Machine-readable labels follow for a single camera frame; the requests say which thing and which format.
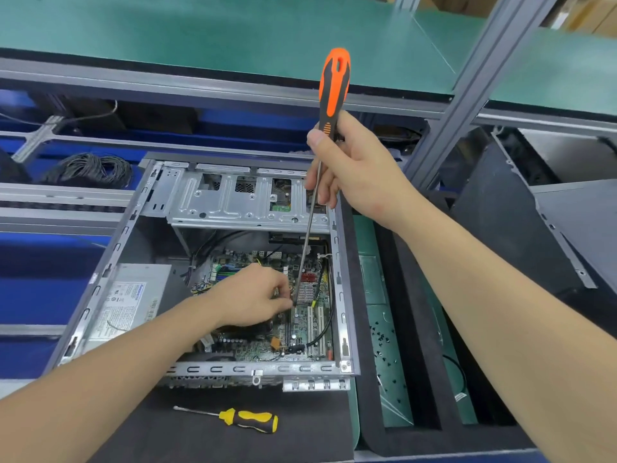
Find person's left hand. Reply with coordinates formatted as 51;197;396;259
202;262;296;329

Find person's right hand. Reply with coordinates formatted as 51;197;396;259
304;110;426;235

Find orange black long screwdriver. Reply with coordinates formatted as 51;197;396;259
292;47;352;307

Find person's right forearm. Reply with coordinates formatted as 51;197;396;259
393;188;617;463

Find person's left forearm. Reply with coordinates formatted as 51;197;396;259
0;290;219;463

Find green computer motherboard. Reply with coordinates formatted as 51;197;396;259
185;248;336;363

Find grey metal computer case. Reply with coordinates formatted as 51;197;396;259
46;151;362;394

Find green metal panel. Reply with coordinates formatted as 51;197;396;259
423;279;479;426
353;214;416;428

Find silver metal drive cage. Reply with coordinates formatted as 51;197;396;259
165;161;338;235

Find scatter of small black screws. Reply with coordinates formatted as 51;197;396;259
368;322;402;387

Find yellow black short screwdriver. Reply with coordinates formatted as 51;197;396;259
173;405;280;435

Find black foam tray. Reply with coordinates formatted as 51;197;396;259
336;201;537;459

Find grey power supply unit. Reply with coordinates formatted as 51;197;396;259
83;262;173;356

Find black foam mat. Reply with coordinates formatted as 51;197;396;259
91;381;356;463

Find dark grey computer side panel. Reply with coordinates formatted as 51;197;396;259
447;129;617;295

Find brown cardboard boxes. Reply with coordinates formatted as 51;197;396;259
544;0;617;38

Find black internal case cable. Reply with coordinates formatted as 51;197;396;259
306;255;334;349

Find aluminium shelf rail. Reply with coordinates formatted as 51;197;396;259
0;57;455;113

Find aluminium frame post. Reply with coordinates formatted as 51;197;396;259
404;0;563;189

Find coil of black cables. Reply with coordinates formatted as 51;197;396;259
40;152;134;189

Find grey conveyor rail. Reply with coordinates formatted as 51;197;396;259
0;182;137;235

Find grey metal bracket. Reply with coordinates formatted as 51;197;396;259
12;115;66;163

